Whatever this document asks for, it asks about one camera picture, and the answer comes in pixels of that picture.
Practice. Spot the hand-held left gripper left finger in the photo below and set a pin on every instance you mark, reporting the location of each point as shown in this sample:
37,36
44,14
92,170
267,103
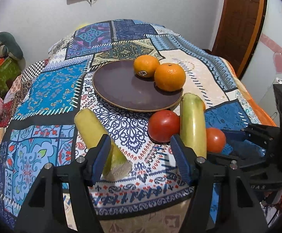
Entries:
99,160

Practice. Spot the brown wooden door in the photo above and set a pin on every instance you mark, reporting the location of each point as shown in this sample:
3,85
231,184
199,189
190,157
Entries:
240,24

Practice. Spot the black white checkered cloth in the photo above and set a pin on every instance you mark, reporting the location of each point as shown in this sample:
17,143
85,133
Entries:
33,69

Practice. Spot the small red tomato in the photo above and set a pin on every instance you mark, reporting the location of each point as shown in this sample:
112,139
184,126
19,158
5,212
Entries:
215,139

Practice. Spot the pale green cucumber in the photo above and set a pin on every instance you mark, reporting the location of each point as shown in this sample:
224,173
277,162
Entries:
192,121
90,126

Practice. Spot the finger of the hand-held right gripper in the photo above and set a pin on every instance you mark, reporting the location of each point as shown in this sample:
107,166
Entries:
238,135
228,157

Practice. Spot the beige patterned cloth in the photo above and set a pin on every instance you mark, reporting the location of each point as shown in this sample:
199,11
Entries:
143,216

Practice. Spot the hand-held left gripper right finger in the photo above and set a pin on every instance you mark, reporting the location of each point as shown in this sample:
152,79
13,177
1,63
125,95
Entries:
181,159

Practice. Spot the green patterned box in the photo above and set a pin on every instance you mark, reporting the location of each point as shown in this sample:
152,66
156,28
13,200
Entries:
4,75

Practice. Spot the orange with sticker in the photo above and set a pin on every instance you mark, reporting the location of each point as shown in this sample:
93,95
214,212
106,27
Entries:
144,64

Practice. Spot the dark purple plate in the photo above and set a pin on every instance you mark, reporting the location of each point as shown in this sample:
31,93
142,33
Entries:
121,87

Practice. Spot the large red tomato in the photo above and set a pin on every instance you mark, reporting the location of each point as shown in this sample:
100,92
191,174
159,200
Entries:
162,126

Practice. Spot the orange blanket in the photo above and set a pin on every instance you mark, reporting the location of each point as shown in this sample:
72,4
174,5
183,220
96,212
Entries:
257,102

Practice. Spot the blue patchwork tablecloth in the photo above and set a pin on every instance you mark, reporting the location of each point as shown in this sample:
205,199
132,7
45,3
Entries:
53,89

